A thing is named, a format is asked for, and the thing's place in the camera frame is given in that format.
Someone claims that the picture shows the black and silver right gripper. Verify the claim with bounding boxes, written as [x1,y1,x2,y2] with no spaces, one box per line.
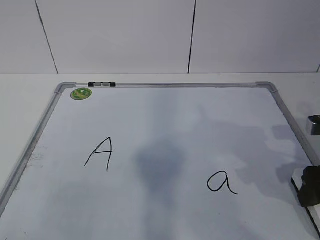
[298,114,320,208]

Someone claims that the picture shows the white whiteboard eraser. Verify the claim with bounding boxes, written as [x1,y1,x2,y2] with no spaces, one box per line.
[291,168,320,235]

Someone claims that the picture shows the white whiteboard with grey frame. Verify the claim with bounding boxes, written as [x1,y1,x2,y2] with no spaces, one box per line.
[0,82,320,240]

